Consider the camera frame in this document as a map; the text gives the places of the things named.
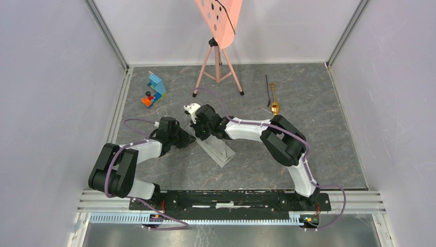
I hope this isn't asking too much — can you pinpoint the thin black utensil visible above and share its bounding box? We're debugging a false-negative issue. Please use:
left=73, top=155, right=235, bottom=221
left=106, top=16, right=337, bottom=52
left=265, top=74, right=271, bottom=107

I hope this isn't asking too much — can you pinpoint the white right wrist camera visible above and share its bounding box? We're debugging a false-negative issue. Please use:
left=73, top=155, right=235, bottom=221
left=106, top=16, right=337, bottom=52
left=184, top=103, right=201, bottom=124

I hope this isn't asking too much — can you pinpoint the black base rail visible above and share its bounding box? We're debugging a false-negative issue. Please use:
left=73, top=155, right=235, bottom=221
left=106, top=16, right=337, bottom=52
left=129, top=188, right=332, bottom=226

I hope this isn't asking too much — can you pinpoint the pink tripod stand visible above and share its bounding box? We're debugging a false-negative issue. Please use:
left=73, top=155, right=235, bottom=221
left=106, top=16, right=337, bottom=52
left=192, top=38, right=245, bottom=97

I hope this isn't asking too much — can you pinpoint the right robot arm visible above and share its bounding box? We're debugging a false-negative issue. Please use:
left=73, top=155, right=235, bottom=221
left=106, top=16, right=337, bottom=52
left=184, top=103, right=320, bottom=203

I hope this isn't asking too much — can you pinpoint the blue toy brick figure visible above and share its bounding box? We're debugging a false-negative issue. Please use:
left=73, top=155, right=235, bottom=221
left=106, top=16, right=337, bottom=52
left=141, top=71, right=167, bottom=108

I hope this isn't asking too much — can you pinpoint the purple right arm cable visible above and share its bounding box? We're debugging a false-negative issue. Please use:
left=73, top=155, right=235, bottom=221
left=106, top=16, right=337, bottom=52
left=191, top=87, right=348, bottom=233

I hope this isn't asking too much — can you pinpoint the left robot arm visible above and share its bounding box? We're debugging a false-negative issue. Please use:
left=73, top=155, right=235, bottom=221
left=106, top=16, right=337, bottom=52
left=88, top=117, right=195, bottom=200

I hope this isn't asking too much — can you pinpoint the grey cloth napkin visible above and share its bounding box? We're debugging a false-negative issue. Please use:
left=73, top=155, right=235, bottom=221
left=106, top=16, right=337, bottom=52
left=185, top=126, right=236, bottom=168

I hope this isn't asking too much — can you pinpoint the gold spoon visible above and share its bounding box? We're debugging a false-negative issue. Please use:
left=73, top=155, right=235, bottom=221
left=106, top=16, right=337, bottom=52
left=270, top=82, right=280, bottom=115

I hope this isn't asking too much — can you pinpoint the pink perforated board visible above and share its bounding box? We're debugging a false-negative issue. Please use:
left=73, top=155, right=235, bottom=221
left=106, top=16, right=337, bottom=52
left=194, top=0, right=243, bottom=49

